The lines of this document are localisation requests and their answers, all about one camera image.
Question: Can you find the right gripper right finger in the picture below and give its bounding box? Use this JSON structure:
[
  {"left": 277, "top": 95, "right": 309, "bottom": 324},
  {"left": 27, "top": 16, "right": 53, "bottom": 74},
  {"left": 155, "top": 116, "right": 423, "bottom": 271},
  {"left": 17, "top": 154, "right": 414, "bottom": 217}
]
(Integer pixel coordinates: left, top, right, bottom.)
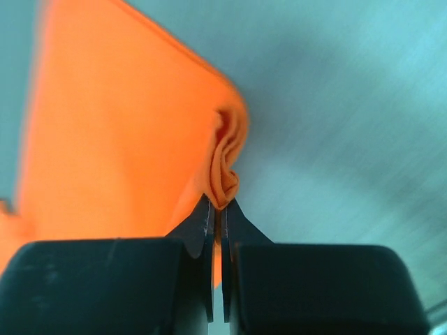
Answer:
[{"left": 221, "top": 202, "right": 430, "bottom": 334}]

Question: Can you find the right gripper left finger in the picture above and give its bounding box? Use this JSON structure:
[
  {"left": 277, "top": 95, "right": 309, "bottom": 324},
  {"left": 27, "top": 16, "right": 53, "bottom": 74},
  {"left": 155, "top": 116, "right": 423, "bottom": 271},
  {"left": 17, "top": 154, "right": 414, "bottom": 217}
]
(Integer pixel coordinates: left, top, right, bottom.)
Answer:
[{"left": 1, "top": 198, "right": 214, "bottom": 334}]

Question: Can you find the orange t-shirt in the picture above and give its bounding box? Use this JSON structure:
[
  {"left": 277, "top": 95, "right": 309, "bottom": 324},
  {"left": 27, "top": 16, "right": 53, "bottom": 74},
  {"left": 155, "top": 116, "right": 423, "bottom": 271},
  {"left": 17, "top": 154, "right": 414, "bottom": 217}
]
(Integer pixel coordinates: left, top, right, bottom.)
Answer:
[{"left": 1, "top": 1, "right": 249, "bottom": 267}]

